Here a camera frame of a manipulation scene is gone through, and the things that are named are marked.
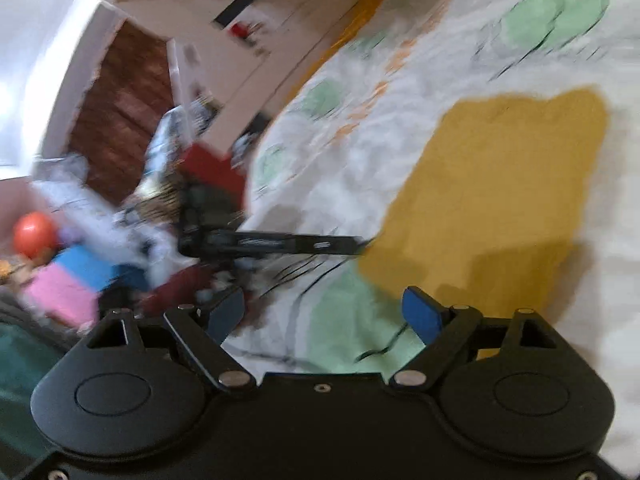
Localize pink box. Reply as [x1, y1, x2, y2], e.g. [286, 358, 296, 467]
[22, 263, 101, 328]

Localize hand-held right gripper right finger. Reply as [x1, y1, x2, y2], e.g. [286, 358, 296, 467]
[388, 285, 559, 397]

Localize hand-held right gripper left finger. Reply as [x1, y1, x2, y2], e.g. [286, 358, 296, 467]
[85, 287, 259, 401]

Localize dark red cloth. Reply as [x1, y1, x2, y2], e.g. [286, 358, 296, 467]
[140, 264, 261, 328]

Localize brown wooden door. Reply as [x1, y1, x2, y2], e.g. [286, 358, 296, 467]
[69, 19, 177, 206]

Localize dark green cloth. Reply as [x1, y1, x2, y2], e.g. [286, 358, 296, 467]
[0, 322, 66, 478]

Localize mustard yellow small garment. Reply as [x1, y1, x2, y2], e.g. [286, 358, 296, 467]
[357, 87, 612, 361]

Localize blue box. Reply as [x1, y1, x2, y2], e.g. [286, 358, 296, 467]
[52, 245, 151, 295]

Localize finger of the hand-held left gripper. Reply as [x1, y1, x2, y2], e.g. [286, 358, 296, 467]
[202, 229, 367, 260]

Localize orange ball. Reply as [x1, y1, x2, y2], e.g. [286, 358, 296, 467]
[13, 211, 59, 260]

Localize white printed bed sheet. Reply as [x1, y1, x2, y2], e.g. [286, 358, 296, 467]
[220, 0, 640, 476]

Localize pile of mixed clutter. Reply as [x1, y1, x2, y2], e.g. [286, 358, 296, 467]
[30, 95, 236, 291]

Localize cardboard box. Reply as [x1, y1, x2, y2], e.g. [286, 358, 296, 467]
[67, 0, 396, 153]

